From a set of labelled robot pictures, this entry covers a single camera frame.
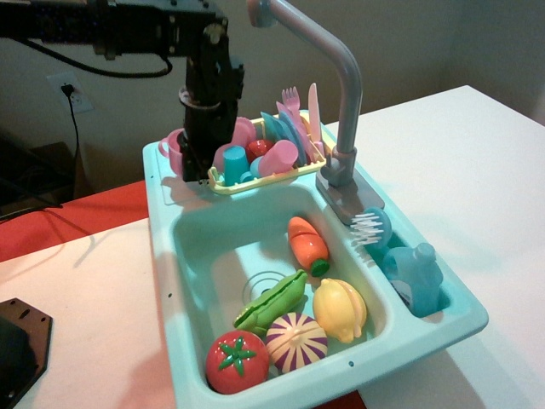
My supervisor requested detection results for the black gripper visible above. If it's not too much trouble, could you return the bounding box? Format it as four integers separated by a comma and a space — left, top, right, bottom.
177, 29, 244, 182

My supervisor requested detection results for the pink toy cup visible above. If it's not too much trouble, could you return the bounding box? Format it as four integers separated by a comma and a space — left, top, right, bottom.
158, 129, 183, 176

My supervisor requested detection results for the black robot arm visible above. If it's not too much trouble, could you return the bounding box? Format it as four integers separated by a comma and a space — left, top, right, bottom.
1, 1, 244, 181

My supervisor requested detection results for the teal toy cup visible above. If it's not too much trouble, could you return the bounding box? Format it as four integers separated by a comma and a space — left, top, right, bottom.
223, 145, 249, 187

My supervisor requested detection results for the small blue toy cup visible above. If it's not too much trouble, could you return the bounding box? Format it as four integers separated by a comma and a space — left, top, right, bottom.
239, 157, 261, 183

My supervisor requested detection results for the pink lying cup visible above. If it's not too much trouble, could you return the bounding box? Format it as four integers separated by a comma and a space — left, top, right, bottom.
258, 140, 299, 177

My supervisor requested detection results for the teal toy sink unit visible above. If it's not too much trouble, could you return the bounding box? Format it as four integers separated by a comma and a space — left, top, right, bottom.
143, 143, 488, 408

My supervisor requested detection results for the yellow dish rack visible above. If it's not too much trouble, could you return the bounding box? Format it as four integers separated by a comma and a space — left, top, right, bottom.
208, 110, 326, 195

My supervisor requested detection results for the pink scalloped plate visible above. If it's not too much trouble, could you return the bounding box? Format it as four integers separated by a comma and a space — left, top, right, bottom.
213, 117, 256, 172

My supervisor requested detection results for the red toy bowl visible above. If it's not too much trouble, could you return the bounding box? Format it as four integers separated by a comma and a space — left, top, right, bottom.
245, 139, 274, 163

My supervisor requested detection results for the blue toy plate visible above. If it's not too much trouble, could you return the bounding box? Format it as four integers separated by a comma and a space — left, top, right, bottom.
261, 112, 307, 167

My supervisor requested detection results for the pink toy fork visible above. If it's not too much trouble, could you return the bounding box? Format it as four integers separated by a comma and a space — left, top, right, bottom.
277, 87, 311, 145

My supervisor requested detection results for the pink toy knife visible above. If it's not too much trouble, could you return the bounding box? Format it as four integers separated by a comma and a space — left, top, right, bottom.
308, 83, 322, 144

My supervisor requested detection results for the orange toy carrot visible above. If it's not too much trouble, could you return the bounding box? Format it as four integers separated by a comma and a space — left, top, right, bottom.
287, 216, 330, 277

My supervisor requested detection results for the grey toy faucet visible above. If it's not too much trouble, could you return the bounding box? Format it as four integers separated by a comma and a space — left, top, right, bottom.
247, 1, 385, 226

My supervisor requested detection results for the green toy pea pod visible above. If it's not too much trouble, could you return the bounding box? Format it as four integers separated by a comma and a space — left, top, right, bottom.
233, 269, 307, 337

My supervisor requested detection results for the teal dish brush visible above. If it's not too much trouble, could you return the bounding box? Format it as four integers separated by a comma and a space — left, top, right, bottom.
349, 207, 393, 250

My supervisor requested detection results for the yellow toy lemon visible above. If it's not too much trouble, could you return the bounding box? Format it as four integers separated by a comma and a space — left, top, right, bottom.
313, 279, 367, 343

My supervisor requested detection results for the red toy tomato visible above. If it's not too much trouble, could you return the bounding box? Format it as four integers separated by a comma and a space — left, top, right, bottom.
205, 330, 269, 395

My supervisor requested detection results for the purple striped toy onion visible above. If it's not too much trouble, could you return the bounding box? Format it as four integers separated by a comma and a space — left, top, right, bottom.
266, 312, 329, 373

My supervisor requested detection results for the blue toy soap bottle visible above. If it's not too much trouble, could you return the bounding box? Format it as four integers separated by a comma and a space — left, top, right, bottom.
381, 243, 444, 318

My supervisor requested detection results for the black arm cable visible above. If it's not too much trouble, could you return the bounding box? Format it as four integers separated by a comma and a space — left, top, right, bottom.
25, 38, 174, 79

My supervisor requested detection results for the white wall outlet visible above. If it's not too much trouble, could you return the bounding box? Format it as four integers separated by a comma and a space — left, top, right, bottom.
46, 72, 94, 113

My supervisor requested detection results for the black power cord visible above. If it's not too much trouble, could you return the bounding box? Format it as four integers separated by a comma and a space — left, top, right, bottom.
60, 83, 82, 201

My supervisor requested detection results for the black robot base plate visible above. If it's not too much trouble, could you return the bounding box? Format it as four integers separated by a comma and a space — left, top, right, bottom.
1, 297, 53, 408

